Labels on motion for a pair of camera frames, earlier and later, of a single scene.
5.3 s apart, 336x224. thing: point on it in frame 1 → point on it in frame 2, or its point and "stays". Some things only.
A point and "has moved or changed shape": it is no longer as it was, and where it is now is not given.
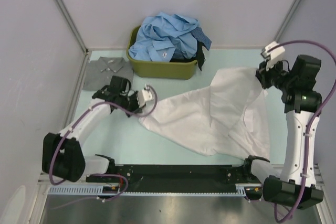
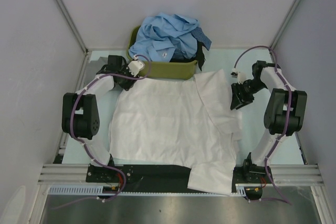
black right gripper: (262, 74) → (238, 100)
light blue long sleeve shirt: (158, 36) stays
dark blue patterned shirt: (200, 36) stays
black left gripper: (137, 109) → (128, 85)
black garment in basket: (200, 56) stays
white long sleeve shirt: (229, 119) has moved or changed shape
